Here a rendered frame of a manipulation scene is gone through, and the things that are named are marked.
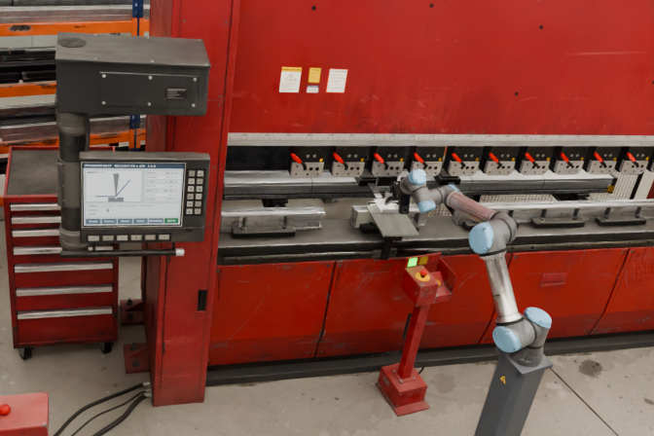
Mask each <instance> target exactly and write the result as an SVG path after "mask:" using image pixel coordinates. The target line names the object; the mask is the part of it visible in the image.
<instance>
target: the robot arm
mask: <svg viewBox="0 0 654 436"><path fill-rule="evenodd" d="M400 179H401V181H393V182H392V183H391V184H392V185H391V184H390V185H389V186H390V193H392V194H389V193H388V192H385V201H384V205H389V204H391V203H392V202H394V201H395V200H398V202H397V205H399V209H398V212H399V213H400V214H409V209H410V194H412V195H413V197H414V199H415V202H416V204H417V207H418V209H419V211H420V213H421V214H425V213H428V212H430V211H432V210H434V209H435V208H436V205H437V204H441V203H444V204H445V205H447V206H449V207H451V208H453V209H455V210H457V211H459V212H460V213H462V214H464V215H466V216H468V217H470V218H472V219H474V220H475V221H477V222H479V223H480V224H479V225H477V226H475V227H474V228H473V229H472V230H471V232H470V234H469V243H470V246H471V248H472V249H474V251H475V252H476V253H478V254H479V257H480V258H481V259H483V260H484V262H485V266H486V270H487V274H488V278H489V282H490V289H491V292H492V296H493V301H494V305H495V309H496V313H497V318H496V320H495V324H496V328H495V329H494V330H493V332H492V337H493V340H494V342H495V344H496V345H497V346H498V347H499V348H500V349H501V350H503V351H505V352H508V355H509V357H510V358H511V359H512V360H513V361H514V362H516V363H517V364H519V365H522V366H525V367H537V366H539V365H540V364H541V363H542V360H543V345H544V343H545V340H546V337H547V334H548V332H549V329H550V327H551V323H552V319H551V317H550V315H549V314H548V313H547V312H545V311H544V310H542V309H538V308H527V309H526V310H525V312H524V315H522V314H521V313H519V312H518V308H517V304H516V300H515V296H514V292H513V288H512V284H511V280H510V276H509V272H508V269H507V265H506V261H505V257H504V255H505V253H506V252H507V249H506V244H508V243H510V242H512V241H513V240H514V239H515V237H516V235H517V225H516V223H515V221H514V220H513V219H512V218H511V217H510V216H508V215H507V214H505V213H503V212H501V211H494V210H492V209H490V208H488V207H486V206H484V205H482V204H480V203H478V202H476V201H474V200H472V199H470V198H468V197H466V196H464V195H462V194H460V193H459V192H458V191H457V189H456V187H455V186H454V185H444V186H442V187H438V188H435V189H431V190H428V188H427V186H426V184H425V181H426V174H425V172H424V171H423V170H421V169H415V170H413V171H411V172H410V173H409V174H408V175H407V176H406V177H401V178H400ZM391 186H392V187H391Z"/></svg>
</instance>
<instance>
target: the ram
mask: <svg viewBox="0 0 654 436"><path fill-rule="evenodd" d="M282 67H302V71H301V78H300V85H299V92H282V91H279V88H280V80H281V72H282ZM311 68H321V72H320V79H319V83H309V70H310V69H311ZM330 68H334V69H348V71H347V77H346V83H345V92H326V89H327V82H328V76H329V70H330ZM308 86H318V92H307V89H308ZM229 133H328V134H484V135H642V136H654V0H240V6H239V17H238V28H237V38H236V59H235V70H234V80H233V91H232V102H231V113H230V123H229ZM227 146H654V141H469V140H228V145H227Z"/></svg>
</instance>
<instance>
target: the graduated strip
mask: <svg viewBox="0 0 654 436"><path fill-rule="evenodd" d="M228 140H469V141H654V136H642V135H484V134H328V133H229V134H228Z"/></svg>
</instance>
